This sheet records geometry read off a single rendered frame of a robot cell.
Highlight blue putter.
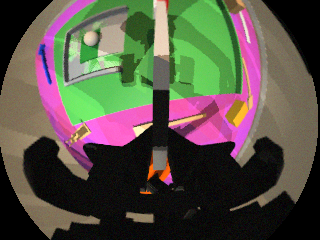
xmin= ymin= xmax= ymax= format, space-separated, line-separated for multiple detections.
xmin=37 ymin=44 xmax=52 ymax=84

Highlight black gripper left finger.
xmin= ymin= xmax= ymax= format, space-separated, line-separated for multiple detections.
xmin=83 ymin=125 xmax=152 ymax=192

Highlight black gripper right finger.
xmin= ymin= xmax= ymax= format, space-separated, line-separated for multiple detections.
xmin=167 ymin=128 xmax=236 ymax=191

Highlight large green mat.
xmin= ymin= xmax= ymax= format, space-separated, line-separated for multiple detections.
xmin=52 ymin=0 xmax=236 ymax=125

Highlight white golf ball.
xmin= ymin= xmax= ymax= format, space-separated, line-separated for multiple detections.
xmin=84 ymin=31 xmax=100 ymax=47

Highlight yellow block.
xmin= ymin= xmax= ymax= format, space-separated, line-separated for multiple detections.
xmin=224 ymin=100 xmax=248 ymax=127

